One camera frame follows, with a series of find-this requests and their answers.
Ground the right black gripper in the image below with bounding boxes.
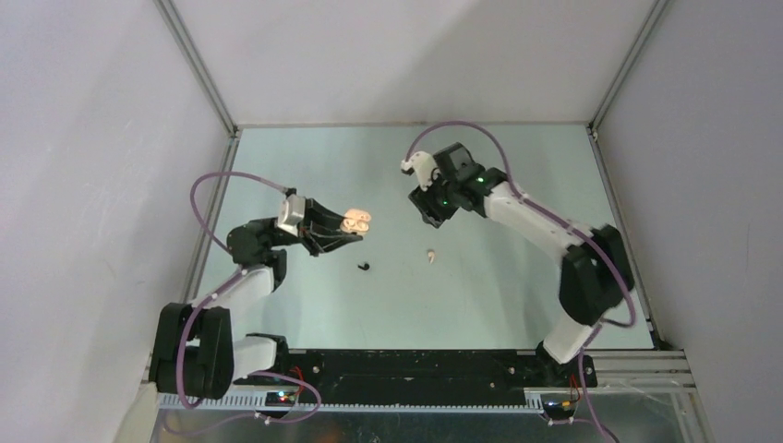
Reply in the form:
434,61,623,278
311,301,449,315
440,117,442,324
409,167,460,229

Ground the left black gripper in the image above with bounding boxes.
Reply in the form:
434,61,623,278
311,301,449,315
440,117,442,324
258,198,361,257

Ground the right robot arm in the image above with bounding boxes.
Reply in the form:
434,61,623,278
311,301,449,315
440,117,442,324
401,143,634,386

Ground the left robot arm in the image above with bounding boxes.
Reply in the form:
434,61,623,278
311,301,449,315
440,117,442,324
149,195,372,408

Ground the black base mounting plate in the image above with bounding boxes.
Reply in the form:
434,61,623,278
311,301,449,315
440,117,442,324
236,350,597,407

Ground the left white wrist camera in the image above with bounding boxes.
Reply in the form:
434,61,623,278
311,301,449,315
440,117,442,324
276,188,307,236

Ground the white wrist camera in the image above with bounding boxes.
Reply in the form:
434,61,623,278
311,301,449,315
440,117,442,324
401,151,440,191
276,188,307,236

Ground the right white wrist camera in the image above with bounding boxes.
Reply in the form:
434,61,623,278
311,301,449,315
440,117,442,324
401,151,440,191

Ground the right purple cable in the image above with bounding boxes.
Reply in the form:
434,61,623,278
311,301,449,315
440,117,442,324
404,120,637,443

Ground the aluminium frame rail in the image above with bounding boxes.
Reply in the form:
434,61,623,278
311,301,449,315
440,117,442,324
139,348,699,417

